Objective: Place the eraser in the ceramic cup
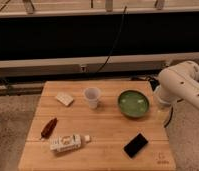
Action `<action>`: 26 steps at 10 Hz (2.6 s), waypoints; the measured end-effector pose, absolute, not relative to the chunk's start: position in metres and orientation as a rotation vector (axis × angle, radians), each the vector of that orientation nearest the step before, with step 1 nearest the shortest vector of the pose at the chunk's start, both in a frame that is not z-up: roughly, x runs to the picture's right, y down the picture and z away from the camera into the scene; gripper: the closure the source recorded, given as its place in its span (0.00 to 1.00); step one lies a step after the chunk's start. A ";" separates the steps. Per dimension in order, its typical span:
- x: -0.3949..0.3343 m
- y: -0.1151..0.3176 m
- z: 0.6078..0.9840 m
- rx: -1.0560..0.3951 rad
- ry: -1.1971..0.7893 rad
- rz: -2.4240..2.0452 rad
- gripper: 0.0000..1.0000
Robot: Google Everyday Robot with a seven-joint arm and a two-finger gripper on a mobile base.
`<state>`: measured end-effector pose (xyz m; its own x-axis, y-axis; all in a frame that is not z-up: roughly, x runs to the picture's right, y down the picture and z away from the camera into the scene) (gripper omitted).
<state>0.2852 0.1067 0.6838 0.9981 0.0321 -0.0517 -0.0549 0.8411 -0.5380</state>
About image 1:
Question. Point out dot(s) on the black rectangular eraser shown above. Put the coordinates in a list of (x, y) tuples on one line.
[(135, 145)]

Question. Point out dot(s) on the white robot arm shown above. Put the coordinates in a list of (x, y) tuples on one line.
[(179, 82)]

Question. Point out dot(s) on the white ceramic cup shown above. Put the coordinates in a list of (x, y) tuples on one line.
[(92, 96)]

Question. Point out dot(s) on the green bowl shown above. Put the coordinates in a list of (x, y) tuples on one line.
[(133, 104)]

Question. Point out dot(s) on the wooden board table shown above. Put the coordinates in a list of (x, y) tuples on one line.
[(110, 131)]

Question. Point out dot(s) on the white plastic bottle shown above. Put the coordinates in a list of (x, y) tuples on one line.
[(68, 143)]

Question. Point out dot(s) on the brown wrapped snack bar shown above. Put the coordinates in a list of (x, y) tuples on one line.
[(48, 129)]

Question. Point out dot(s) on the metal rail frame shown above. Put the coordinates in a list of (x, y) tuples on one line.
[(78, 65)]

